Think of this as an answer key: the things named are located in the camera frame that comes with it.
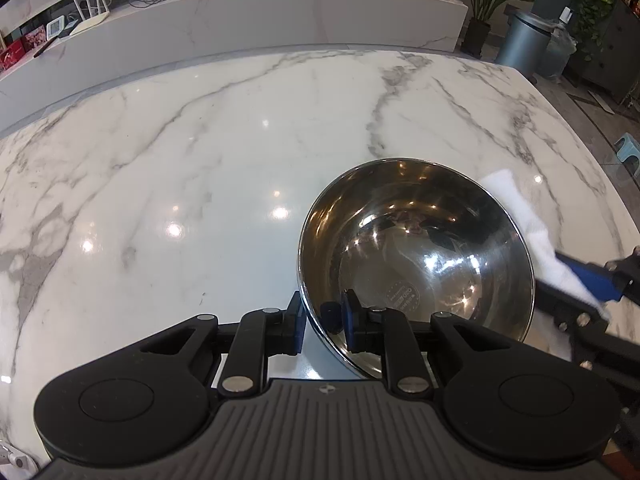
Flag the grey drawer cabinet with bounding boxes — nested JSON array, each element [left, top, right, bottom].
[[569, 0, 640, 107]]

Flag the small blue stool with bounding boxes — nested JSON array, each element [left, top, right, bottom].
[[613, 132, 640, 177]]

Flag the potted long-leaf plant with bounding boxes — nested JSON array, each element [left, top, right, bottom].
[[446, 0, 545, 59]]

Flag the white plastic object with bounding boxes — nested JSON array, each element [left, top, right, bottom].
[[0, 439, 32, 472]]

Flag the green climbing plant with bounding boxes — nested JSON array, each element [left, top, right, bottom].
[[574, 0, 632, 57]]

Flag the black stick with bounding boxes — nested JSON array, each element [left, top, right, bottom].
[[34, 30, 72, 59]]

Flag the grey metal trash bin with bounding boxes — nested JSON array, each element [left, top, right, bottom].
[[494, 9, 552, 79]]

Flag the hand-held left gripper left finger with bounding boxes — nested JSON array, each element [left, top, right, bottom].
[[140, 290, 306, 396]]

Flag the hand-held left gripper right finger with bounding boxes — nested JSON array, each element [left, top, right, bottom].
[[341, 289, 506, 396]]

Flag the white router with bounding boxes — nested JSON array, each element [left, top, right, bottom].
[[70, 0, 112, 37]]

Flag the white cleaning cloth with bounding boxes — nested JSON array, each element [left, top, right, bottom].
[[477, 168, 614, 322]]

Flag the blue steel-lined bowl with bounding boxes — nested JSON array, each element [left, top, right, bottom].
[[297, 157, 537, 380]]

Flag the clear plastic bag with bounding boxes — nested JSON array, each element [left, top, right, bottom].
[[537, 6, 577, 81]]

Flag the white marble counter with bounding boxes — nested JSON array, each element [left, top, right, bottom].
[[0, 0, 469, 128]]

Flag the red boxes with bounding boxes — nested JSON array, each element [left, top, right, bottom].
[[0, 25, 47, 73]]

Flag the flat cardboard piece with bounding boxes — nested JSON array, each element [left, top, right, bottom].
[[586, 90, 617, 114]]

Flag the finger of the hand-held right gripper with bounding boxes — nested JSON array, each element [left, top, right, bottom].
[[534, 280, 640, 387], [554, 245, 640, 307]]

